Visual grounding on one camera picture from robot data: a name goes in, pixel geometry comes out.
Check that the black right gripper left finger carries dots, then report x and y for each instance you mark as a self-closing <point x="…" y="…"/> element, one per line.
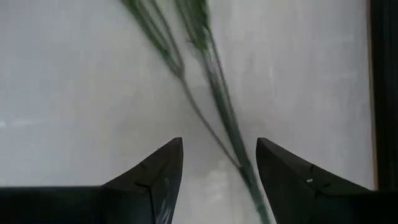
<point x="155" y="186"/>

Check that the thick green flower stem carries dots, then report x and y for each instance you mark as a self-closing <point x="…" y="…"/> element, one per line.
<point x="228" y="116"/>

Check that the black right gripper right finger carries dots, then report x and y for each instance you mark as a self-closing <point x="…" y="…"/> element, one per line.
<point x="289" y="186"/>

